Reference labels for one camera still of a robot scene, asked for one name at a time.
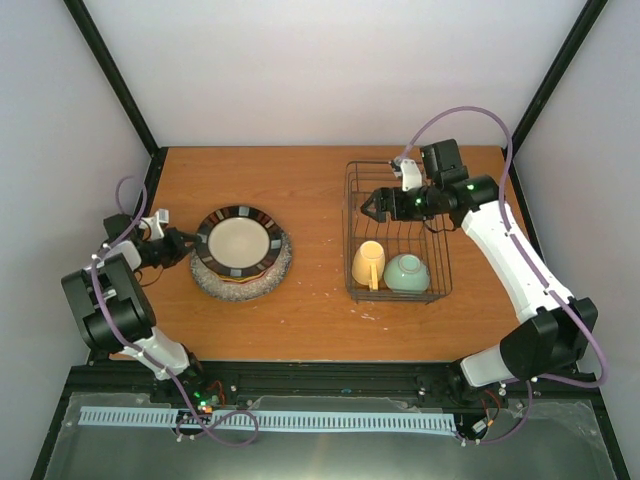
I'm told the yellow mug white inside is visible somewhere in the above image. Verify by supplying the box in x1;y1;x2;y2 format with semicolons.
351;240;386;291

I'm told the brown rimmed beige plate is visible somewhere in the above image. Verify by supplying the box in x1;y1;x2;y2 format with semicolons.
195;205;283;268

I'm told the light green ceramic bowl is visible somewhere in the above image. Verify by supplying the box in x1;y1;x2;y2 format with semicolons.
383;254;431;294

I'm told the orange white dotted plate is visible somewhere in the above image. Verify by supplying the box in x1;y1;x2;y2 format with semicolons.
201;255;276;284

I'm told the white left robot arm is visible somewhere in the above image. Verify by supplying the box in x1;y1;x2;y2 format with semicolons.
61;209;208;403

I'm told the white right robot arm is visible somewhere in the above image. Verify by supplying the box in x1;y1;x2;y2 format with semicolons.
360;139;598;397

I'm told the speckled grey large plate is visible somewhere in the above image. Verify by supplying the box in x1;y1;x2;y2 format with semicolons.
189;233;293;302

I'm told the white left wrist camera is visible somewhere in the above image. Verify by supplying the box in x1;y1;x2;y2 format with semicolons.
139;209;169;241

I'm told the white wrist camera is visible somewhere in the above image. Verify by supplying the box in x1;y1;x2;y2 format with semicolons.
139;209;169;241
390;157;423;192

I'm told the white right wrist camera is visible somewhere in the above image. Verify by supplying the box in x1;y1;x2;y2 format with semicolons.
390;157;423;192

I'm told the dark wire dish rack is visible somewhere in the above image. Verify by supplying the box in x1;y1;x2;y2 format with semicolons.
342;160;453;304

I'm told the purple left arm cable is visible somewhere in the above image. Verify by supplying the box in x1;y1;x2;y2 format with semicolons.
92;175;260;446

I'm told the light blue slotted cable duct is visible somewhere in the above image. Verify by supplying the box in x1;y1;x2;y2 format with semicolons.
77;406;456;436

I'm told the black aluminium frame rail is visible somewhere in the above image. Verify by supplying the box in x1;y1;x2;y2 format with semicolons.
64;362;601;406

